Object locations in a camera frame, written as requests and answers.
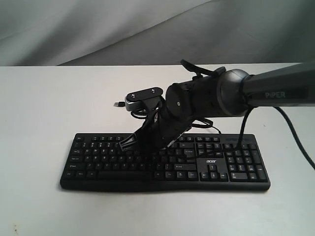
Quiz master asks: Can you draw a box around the black acer keyboard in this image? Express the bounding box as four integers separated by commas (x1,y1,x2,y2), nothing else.
60,133,271,192

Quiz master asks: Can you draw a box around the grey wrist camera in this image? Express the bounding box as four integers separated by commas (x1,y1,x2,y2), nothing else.
125,87,163,112

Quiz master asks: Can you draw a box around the grey backdrop cloth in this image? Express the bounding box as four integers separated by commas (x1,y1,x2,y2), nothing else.
0,0,315,66

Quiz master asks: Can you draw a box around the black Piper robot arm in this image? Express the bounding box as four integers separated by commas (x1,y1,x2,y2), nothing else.
120,60,315,153

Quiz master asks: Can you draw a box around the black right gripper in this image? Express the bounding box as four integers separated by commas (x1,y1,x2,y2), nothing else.
119,97,194,157

